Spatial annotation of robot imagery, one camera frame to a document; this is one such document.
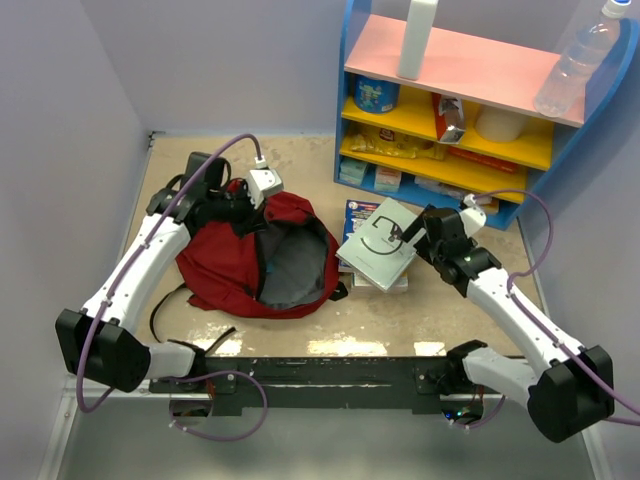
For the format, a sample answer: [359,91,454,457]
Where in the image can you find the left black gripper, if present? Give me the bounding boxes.
[208,179,270,240]

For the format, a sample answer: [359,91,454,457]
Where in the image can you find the purple cable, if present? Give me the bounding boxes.
[449,188,640,430]
[75,132,271,441]

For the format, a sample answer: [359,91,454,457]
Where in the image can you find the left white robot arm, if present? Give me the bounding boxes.
[55,152,283,398]

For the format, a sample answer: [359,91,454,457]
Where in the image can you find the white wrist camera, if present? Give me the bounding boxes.
[246,168,284,210]
[459,194,487,237]

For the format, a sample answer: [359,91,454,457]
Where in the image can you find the teal tissue pack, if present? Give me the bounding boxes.
[338,157,369,185]

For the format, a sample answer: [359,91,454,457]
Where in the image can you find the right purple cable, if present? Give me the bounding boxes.
[449,188,640,430]

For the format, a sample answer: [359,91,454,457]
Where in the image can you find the yellow snack bag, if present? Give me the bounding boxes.
[346,123,447,160]

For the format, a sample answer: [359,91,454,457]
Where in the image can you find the blue wooden shelf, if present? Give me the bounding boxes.
[334,1,639,230]

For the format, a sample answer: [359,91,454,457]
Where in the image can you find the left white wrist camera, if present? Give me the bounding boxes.
[246,168,284,210]

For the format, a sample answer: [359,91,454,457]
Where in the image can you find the blue round tin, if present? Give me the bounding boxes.
[354,75,400,114]

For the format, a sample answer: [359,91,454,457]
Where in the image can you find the red snack box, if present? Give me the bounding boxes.
[432,93,466,145]

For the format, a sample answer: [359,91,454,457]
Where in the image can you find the pink tissue pack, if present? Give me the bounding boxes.
[374,165,402,193]

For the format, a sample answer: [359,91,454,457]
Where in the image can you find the white paper roll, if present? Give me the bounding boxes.
[474,105,529,143]

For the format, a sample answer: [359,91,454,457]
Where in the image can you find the red flat box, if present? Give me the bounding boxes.
[447,146,519,174]

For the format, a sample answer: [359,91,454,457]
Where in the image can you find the white bottle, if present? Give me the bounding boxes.
[396,0,439,80]

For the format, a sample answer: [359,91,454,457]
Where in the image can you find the clear plastic water bottle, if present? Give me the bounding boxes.
[533,0,631,118]

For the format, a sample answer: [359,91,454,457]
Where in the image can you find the white wrapped packs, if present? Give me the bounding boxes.
[414,176,500,214]

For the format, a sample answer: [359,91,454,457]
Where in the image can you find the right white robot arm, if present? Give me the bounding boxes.
[400,205,615,443]

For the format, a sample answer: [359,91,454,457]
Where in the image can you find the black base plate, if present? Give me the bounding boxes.
[150,356,477,416]

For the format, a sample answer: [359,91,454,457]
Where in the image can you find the red backpack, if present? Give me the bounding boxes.
[176,192,348,320]

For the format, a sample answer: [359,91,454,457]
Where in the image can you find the white booklet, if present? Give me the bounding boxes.
[337,198,417,273]

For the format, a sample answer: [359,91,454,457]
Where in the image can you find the aluminium rail frame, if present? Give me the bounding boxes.
[37,130,614,480]

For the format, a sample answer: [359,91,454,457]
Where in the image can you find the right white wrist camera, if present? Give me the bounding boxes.
[459,194,487,237]

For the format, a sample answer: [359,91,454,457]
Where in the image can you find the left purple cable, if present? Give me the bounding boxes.
[75,132,271,441]

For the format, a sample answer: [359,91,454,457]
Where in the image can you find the blue treehouse book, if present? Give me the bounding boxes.
[343,200,380,239]

